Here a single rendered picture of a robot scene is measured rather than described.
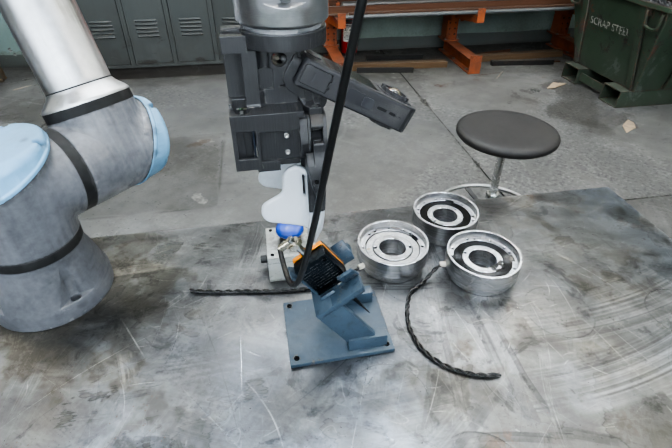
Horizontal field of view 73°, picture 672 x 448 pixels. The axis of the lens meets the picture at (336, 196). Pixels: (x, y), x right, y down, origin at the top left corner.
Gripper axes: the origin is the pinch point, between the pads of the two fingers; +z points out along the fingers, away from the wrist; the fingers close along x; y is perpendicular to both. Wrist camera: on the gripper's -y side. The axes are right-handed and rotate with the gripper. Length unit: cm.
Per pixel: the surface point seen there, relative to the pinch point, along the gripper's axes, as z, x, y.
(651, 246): 18, -7, -55
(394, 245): 16.5, -12.7, -13.9
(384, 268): 14.8, -6.3, -10.4
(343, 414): 18.2, 11.6, -1.0
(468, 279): 15.2, -2.5, -21.3
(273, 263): 14.6, -9.9, 4.7
